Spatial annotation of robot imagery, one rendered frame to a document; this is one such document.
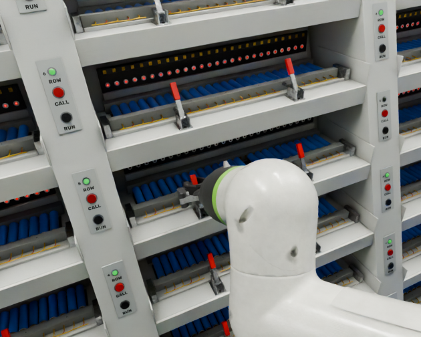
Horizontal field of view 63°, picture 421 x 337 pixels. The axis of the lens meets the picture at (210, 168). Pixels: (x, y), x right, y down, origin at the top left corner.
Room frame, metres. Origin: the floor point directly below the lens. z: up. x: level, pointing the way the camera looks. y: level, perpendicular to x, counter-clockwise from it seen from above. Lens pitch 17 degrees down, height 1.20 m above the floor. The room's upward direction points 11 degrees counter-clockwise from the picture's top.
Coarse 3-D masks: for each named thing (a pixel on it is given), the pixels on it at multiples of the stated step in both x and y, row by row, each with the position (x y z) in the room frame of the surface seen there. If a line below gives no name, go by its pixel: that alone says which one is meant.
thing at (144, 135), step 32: (128, 64) 0.80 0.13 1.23; (160, 64) 0.83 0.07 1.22; (192, 64) 0.85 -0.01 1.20; (224, 64) 0.88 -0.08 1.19; (256, 64) 0.91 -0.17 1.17; (288, 64) 0.77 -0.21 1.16; (320, 64) 0.95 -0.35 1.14; (352, 64) 0.84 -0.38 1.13; (128, 96) 0.80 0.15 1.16; (160, 96) 0.80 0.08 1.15; (192, 96) 0.78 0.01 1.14; (224, 96) 0.76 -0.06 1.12; (256, 96) 0.80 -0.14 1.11; (288, 96) 0.77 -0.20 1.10; (320, 96) 0.76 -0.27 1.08; (352, 96) 0.80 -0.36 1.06; (128, 128) 0.70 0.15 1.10; (160, 128) 0.69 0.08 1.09; (192, 128) 0.67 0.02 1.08; (224, 128) 0.69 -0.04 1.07; (256, 128) 0.72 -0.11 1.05; (128, 160) 0.64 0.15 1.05
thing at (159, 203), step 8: (336, 144) 0.86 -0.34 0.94; (304, 152) 0.84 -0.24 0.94; (312, 152) 0.83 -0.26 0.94; (320, 152) 0.83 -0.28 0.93; (328, 152) 0.84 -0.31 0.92; (336, 152) 0.85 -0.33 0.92; (288, 160) 0.81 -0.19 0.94; (296, 160) 0.81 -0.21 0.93; (312, 160) 0.82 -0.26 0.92; (176, 192) 0.73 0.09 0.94; (152, 200) 0.71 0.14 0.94; (160, 200) 0.71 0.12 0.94; (168, 200) 0.71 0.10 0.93; (176, 200) 0.72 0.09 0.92; (136, 208) 0.69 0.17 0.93; (144, 208) 0.70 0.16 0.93; (152, 208) 0.70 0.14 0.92; (160, 208) 0.71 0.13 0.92; (136, 216) 0.69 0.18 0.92
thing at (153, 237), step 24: (240, 144) 0.88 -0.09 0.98; (360, 144) 0.83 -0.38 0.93; (144, 168) 0.81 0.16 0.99; (168, 168) 0.83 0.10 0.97; (336, 168) 0.80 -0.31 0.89; (360, 168) 0.79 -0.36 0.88; (120, 192) 0.79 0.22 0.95; (144, 216) 0.70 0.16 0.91; (168, 216) 0.69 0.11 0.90; (192, 216) 0.68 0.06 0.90; (144, 240) 0.63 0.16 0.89; (168, 240) 0.65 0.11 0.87; (192, 240) 0.67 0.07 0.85
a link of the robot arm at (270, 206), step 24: (240, 168) 0.42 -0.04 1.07; (264, 168) 0.36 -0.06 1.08; (288, 168) 0.36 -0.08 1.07; (216, 192) 0.43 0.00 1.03; (240, 192) 0.35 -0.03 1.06; (264, 192) 0.34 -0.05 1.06; (288, 192) 0.33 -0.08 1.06; (312, 192) 0.35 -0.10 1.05; (240, 216) 0.34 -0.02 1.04; (264, 216) 0.33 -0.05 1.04; (288, 216) 0.32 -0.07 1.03; (312, 216) 0.34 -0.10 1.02; (240, 240) 0.34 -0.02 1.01; (264, 240) 0.32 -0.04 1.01; (288, 240) 0.32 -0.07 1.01; (312, 240) 0.33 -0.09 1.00; (240, 264) 0.33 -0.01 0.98; (264, 264) 0.32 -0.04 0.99; (288, 264) 0.31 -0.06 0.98; (312, 264) 0.33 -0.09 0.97
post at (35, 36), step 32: (0, 0) 0.59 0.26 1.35; (32, 32) 0.60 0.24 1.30; (64, 32) 0.61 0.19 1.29; (32, 64) 0.60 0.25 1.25; (64, 64) 0.61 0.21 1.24; (32, 96) 0.59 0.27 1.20; (96, 128) 0.62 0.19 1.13; (64, 160) 0.60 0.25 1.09; (96, 160) 0.61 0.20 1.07; (64, 192) 0.59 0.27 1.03; (96, 256) 0.60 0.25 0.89; (128, 256) 0.61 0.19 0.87; (96, 288) 0.59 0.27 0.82; (128, 320) 0.60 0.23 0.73
